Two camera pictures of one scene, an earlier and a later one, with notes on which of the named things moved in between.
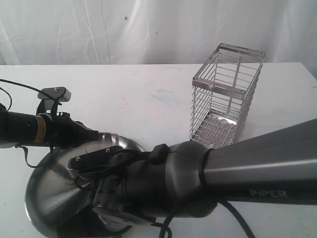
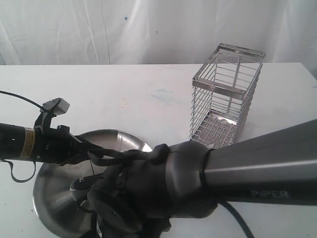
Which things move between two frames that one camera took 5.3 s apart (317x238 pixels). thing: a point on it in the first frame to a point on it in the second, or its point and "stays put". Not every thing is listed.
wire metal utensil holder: (222, 93) stays put
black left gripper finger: (89, 135) to (83, 151)
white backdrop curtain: (153, 32) stays put
